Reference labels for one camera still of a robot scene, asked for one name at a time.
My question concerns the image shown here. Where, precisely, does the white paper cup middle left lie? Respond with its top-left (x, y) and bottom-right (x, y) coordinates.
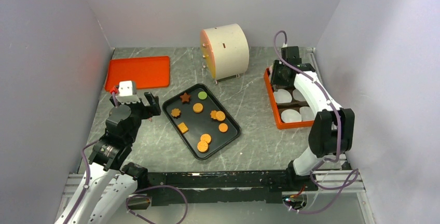
top-left (273, 89), bottom-right (293, 104)

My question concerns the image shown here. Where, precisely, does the white paper cup front left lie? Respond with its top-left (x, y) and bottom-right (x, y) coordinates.
top-left (281, 109), bottom-right (302, 123)

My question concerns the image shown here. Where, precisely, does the orange flower cookie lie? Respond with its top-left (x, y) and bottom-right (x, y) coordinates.
top-left (210, 110), bottom-right (217, 120)
top-left (171, 108), bottom-right (181, 118)

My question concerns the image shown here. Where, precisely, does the white paper cup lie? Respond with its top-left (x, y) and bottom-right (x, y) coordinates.
top-left (292, 89), bottom-right (306, 102)
top-left (281, 109), bottom-right (302, 123)
top-left (273, 89), bottom-right (293, 104)
top-left (299, 106), bottom-right (315, 121)

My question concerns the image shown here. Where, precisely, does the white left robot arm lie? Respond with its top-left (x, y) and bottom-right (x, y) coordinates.
top-left (56, 92), bottom-right (161, 223)

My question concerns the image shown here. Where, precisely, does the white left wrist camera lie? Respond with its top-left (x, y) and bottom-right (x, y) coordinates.
top-left (110, 81), bottom-right (140, 107)

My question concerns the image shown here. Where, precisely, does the round orange cookie front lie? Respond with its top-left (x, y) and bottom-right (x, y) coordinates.
top-left (197, 141), bottom-right (209, 153)

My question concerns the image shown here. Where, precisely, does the brown star cookie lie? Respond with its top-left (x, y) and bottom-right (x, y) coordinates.
top-left (180, 92), bottom-right (191, 104)

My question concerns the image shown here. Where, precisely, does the black baking tray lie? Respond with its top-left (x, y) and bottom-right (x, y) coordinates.
top-left (162, 83), bottom-right (241, 160)

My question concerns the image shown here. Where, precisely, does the orange tray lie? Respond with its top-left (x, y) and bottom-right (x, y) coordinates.
top-left (104, 56), bottom-right (170, 92)

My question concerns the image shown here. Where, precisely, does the white paper cup front right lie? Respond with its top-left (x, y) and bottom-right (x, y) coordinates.
top-left (299, 106), bottom-right (315, 121)

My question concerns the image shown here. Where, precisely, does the white paper cup middle right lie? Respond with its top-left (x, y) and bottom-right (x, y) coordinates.
top-left (292, 89), bottom-right (306, 102)

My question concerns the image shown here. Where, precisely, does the plain orange round cookie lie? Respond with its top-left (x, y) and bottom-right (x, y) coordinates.
top-left (218, 123), bottom-right (228, 133)

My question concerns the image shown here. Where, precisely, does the orange cookie box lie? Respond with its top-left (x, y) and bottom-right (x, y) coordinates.
top-left (263, 67), bottom-right (313, 130)

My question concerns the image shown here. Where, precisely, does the round cream toy oven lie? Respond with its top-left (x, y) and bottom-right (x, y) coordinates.
top-left (200, 23), bottom-right (250, 84)

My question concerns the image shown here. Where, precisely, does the square waffle cookie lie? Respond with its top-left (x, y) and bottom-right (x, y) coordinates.
top-left (177, 122), bottom-right (189, 134)

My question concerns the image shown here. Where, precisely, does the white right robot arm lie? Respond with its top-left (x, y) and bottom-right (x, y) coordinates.
top-left (271, 44), bottom-right (354, 190)

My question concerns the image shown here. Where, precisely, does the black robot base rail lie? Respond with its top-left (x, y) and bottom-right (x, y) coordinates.
top-left (138, 168), bottom-right (318, 206)

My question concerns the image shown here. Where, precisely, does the plain green round cookie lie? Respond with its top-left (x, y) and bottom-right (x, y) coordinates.
top-left (198, 91), bottom-right (208, 100)

